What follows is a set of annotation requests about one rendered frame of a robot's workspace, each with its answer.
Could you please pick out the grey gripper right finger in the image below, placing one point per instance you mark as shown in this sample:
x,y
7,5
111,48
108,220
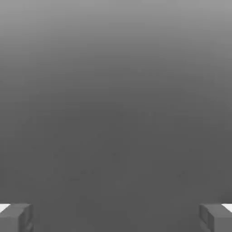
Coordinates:
x,y
219,217

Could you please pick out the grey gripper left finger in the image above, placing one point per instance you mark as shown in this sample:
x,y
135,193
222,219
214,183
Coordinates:
x,y
12,217

